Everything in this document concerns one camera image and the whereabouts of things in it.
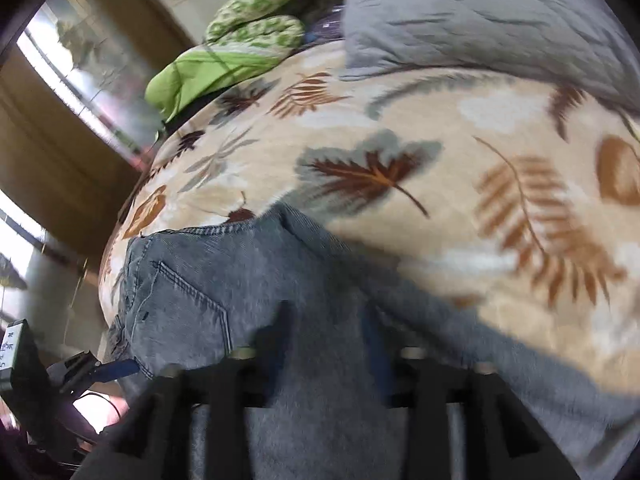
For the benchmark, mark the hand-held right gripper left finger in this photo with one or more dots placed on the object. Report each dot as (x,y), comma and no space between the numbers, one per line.
(272,350)

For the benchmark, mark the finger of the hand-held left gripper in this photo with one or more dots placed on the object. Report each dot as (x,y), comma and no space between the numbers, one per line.
(110,369)

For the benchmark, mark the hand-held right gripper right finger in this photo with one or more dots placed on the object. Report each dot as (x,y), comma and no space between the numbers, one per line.
(377,360)

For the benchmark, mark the grey-blue denim pants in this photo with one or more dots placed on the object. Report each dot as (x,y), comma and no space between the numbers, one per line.
(210,280)

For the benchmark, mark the beige leaf-print blanket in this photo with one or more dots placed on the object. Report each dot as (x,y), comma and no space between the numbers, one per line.
(450,135)

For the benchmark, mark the lime green cloth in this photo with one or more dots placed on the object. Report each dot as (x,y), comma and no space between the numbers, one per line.
(200,75)

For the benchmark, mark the purple cloth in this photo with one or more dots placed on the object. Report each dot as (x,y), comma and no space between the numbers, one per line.
(327,25)

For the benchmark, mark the grey quilted pillow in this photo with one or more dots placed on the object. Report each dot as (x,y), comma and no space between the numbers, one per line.
(475,10)

